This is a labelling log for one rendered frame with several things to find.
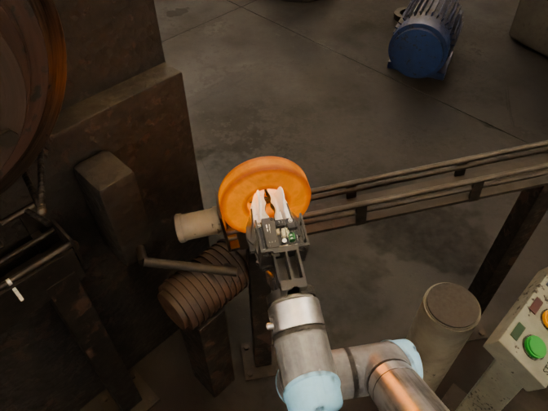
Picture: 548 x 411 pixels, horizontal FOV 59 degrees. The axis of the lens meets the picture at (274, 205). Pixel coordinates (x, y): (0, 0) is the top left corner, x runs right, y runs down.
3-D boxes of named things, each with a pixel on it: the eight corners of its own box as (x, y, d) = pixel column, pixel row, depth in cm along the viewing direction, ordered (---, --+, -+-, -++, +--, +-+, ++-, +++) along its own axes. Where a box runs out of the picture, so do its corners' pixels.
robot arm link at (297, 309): (320, 332, 71) (267, 342, 70) (313, 302, 73) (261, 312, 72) (329, 319, 65) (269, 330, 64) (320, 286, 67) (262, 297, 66)
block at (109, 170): (100, 242, 108) (67, 163, 91) (130, 223, 112) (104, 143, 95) (128, 270, 103) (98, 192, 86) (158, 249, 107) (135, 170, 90)
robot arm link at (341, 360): (346, 403, 78) (360, 395, 68) (278, 415, 77) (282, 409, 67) (336, 354, 82) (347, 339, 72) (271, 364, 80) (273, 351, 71)
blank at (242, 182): (209, 165, 77) (212, 179, 74) (304, 146, 78) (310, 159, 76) (226, 229, 88) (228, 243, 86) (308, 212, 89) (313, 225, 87)
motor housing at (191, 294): (182, 378, 144) (148, 277, 105) (236, 330, 155) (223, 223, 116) (210, 409, 138) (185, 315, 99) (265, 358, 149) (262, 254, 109)
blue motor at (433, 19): (378, 80, 252) (391, 16, 226) (406, 31, 287) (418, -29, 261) (438, 95, 243) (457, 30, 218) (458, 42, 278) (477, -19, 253)
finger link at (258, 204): (264, 165, 76) (276, 217, 72) (262, 184, 81) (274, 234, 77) (245, 169, 76) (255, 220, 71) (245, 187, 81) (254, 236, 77)
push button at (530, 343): (517, 346, 87) (523, 345, 86) (527, 333, 89) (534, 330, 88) (534, 364, 86) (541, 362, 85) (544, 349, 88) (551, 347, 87)
